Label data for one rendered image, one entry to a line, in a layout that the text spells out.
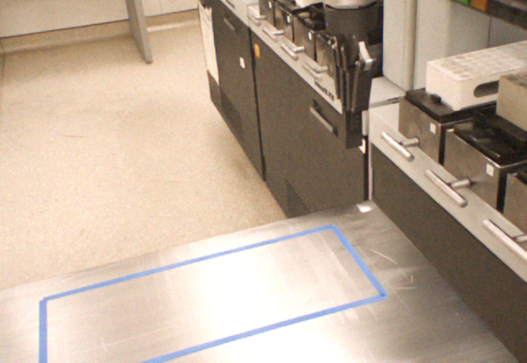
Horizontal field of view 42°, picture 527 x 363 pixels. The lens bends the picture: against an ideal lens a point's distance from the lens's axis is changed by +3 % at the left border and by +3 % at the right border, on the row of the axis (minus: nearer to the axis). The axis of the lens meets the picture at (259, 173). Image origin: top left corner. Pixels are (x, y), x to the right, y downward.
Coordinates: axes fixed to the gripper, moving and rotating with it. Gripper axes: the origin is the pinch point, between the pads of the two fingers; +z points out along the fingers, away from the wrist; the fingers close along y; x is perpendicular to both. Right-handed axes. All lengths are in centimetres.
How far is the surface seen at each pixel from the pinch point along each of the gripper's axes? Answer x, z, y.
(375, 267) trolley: 13.9, -1.8, -37.5
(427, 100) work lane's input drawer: -13.7, -1.6, 0.6
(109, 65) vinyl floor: 25, 80, 295
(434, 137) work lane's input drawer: -11.7, 2.1, -5.4
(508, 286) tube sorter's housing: -11.7, 16.7, -26.2
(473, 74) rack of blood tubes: -19.3, -6.0, -2.8
